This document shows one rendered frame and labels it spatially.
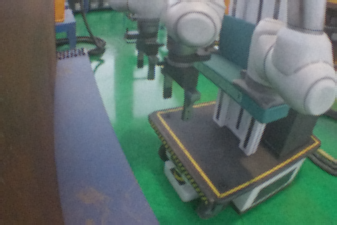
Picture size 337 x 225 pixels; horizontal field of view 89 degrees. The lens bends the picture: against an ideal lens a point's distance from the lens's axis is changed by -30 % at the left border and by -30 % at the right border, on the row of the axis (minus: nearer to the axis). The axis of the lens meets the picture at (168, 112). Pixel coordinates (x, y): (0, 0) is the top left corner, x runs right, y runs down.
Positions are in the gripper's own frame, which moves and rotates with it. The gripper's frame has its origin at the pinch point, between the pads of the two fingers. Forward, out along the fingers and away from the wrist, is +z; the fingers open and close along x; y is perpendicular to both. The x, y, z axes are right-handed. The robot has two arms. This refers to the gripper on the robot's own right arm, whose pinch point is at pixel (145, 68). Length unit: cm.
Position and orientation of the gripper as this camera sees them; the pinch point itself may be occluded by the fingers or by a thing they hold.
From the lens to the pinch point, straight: 97.1
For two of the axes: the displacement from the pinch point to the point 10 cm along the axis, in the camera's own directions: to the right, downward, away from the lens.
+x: -4.2, -5.2, 7.5
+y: 9.1, -1.7, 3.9
